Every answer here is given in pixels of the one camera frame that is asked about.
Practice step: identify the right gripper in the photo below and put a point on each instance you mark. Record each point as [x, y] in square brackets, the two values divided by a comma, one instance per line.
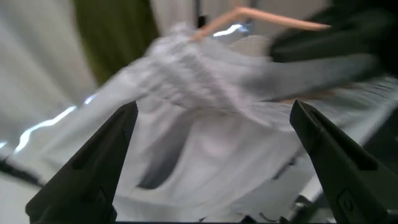
[391, 37]

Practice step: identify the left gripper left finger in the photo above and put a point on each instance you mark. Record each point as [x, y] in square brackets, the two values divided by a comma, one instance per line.
[77, 193]

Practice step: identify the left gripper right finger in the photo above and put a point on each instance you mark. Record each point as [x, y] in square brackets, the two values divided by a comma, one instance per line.
[357, 189]

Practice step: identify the pink clothes hanger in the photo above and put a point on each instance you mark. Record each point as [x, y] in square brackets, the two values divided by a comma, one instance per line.
[280, 18]

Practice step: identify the pale grey shorts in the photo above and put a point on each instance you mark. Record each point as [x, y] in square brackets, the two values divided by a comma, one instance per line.
[217, 155]

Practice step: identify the green long-sleeved shirt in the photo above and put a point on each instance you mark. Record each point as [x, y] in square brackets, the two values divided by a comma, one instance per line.
[115, 37]

